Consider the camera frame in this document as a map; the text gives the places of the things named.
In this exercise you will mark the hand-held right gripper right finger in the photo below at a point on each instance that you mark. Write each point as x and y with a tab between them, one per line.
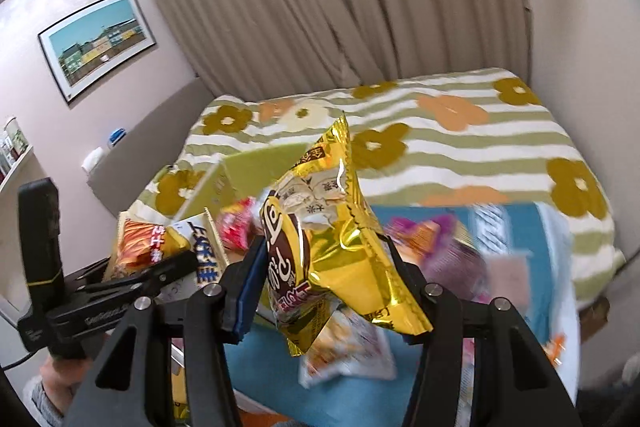
415	278

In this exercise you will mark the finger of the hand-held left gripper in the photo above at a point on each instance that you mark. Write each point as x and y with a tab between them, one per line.
165	269
90	273

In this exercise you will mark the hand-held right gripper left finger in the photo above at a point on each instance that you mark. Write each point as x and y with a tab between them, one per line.
246	292

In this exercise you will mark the orange striped snack packet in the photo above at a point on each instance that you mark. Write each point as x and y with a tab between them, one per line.
140	244

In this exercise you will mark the gold snack packet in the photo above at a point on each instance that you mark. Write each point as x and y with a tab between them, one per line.
350	267

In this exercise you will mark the green cardboard box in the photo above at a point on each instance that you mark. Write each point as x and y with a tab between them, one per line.
260	167

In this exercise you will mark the person's left forearm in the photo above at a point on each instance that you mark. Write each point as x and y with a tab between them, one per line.
41	404

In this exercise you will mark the person's left hand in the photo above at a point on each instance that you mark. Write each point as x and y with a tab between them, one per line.
59	372

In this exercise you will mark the purple snack packet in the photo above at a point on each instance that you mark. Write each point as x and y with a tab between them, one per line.
440	252

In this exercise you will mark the white black-print snack packet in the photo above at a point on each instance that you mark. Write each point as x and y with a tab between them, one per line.
202	257

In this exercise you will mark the red snack packet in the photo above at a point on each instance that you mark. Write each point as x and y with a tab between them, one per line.
237	222

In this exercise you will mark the white object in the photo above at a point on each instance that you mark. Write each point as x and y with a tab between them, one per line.
94	159

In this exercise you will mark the green white container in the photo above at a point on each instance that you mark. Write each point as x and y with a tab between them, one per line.
12	137

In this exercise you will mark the yellow snack packet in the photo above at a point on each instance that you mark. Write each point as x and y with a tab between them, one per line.
180	387

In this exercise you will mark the teal cloth white patterned bands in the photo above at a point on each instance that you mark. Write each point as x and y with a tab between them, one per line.
542	279

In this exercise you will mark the striped floral blanket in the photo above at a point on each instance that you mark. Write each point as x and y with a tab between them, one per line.
450	147

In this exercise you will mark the grey headboard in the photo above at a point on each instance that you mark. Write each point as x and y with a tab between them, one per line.
150	132

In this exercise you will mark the framed building picture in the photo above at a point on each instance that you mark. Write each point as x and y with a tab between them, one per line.
95	42

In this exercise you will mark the white wall shelf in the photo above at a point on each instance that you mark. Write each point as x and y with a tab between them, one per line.
15	169

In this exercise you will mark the wooden bed frame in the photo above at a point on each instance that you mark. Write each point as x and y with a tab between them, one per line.
596	314

